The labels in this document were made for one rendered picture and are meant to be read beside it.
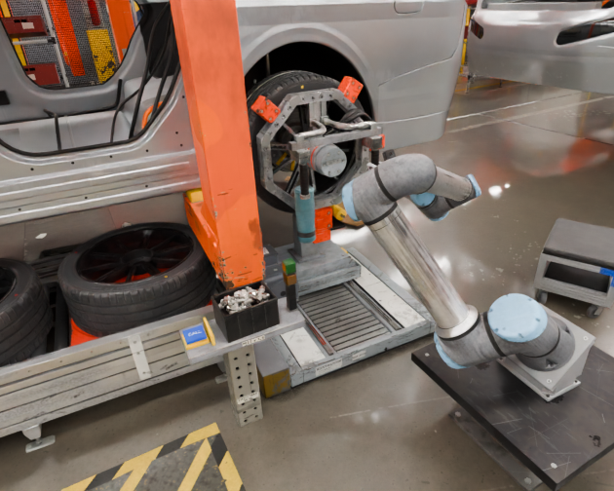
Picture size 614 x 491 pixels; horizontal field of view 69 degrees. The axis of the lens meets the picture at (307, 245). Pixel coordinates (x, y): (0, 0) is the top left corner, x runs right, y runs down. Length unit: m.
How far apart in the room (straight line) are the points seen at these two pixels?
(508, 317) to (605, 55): 2.81
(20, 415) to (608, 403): 2.02
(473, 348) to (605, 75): 2.88
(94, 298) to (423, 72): 1.86
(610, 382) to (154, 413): 1.71
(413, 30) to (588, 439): 1.83
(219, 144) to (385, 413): 1.22
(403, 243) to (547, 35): 2.98
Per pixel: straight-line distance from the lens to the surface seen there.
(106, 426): 2.11
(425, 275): 1.39
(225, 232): 1.61
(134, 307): 1.92
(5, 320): 2.02
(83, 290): 1.98
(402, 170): 1.26
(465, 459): 1.87
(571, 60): 4.04
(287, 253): 2.51
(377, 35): 2.32
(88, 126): 2.80
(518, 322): 1.47
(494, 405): 1.65
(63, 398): 2.00
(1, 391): 1.96
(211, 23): 1.46
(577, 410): 1.73
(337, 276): 2.45
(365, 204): 1.29
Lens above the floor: 1.48
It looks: 29 degrees down
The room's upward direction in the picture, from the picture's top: 3 degrees counter-clockwise
